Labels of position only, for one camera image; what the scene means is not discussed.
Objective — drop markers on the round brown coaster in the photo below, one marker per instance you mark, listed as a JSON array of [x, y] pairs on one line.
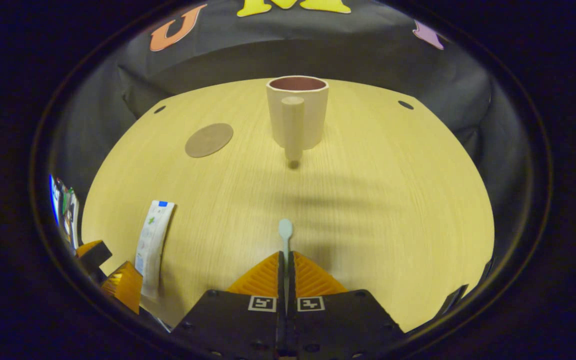
[[209, 140]]

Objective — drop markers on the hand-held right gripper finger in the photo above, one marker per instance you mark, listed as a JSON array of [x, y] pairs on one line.
[[291, 300], [281, 300]]

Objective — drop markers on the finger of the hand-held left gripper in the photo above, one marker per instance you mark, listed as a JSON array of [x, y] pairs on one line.
[[125, 285], [97, 255]]

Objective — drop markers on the white toothpaste tube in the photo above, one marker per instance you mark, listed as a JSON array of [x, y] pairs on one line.
[[152, 245]]

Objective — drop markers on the pale green toothbrush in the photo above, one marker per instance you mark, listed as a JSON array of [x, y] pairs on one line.
[[285, 230]]

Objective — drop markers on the black backdrop cloth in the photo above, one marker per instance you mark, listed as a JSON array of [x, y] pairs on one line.
[[368, 45]]

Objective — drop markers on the beige cup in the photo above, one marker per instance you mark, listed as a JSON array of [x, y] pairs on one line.
[[308, 115]]

